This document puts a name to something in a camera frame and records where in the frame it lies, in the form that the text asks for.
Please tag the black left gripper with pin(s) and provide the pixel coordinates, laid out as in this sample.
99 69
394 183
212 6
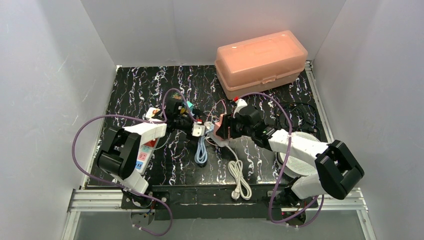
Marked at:
187 120

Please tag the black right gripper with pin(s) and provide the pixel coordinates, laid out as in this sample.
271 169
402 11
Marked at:
228 125

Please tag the pink power adapter plug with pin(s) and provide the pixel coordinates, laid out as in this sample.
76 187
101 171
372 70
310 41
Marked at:
221 127

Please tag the long white power strip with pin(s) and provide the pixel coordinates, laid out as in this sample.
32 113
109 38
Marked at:
143 158

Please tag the pink translucent storage box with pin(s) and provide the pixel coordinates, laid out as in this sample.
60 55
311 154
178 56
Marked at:
259 64

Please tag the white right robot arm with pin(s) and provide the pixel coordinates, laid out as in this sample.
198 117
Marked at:
337 170

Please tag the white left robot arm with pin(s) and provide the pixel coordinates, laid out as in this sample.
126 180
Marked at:
125 152

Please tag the red power adapter plug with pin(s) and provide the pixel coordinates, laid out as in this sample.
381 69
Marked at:
151 143

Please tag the green and yellow adapter stack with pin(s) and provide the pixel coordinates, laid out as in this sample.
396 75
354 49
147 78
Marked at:
178 105

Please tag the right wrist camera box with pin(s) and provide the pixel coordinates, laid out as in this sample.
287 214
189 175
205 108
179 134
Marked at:
239 104

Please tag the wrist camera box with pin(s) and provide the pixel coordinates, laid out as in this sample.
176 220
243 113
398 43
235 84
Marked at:
198 129
239 104

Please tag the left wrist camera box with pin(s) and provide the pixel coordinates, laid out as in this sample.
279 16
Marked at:
198 129

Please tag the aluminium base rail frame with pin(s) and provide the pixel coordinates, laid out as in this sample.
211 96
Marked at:
208 202

